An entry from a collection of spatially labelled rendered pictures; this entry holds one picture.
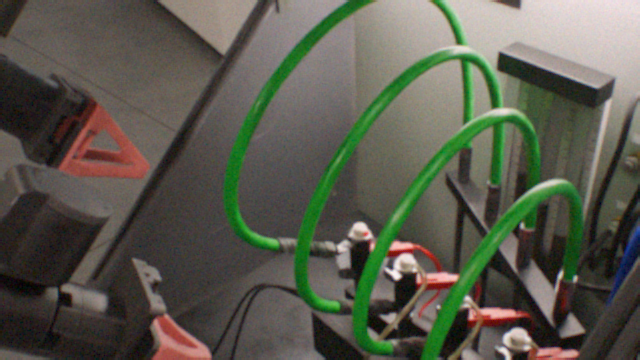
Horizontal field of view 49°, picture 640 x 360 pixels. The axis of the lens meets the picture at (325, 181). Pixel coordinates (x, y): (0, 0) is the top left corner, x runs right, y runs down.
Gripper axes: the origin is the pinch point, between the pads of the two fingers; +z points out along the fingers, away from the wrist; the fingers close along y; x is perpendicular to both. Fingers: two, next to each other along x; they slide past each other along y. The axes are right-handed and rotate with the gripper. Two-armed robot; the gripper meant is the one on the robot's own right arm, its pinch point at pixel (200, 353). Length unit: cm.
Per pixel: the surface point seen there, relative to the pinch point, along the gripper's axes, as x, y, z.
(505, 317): 0.5, 13.8, 34.2
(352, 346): 14.0, -3.3, 33.0
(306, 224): 7.1, 12.0, 7.3
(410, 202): 0.4, 20.2, 9.7
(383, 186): 49, 10, 55
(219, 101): 49, 9, 17
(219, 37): 295, -14, 140
